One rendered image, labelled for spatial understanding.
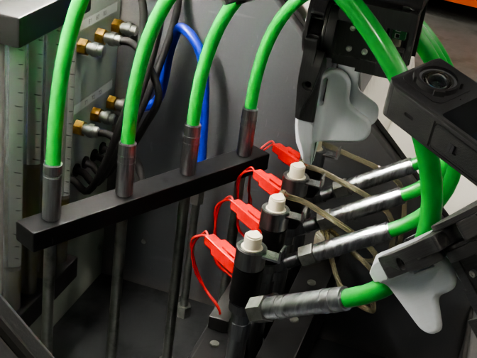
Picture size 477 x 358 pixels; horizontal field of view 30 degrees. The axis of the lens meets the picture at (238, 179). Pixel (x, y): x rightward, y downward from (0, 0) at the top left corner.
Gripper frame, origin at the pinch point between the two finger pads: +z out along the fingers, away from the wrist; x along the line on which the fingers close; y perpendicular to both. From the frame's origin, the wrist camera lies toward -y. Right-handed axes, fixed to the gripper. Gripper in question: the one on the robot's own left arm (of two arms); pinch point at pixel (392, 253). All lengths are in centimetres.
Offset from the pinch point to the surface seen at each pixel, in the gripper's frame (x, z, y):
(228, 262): -0.6, 23.4, -5.2
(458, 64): 320, 326, -52
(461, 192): 50, 51, 1
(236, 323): -1.9, 25.5, 0.1
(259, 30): 21.8, 34.6, -28.0
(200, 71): 8.3, 27.3, -24.0
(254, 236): 0.8, 19.0, -6.0
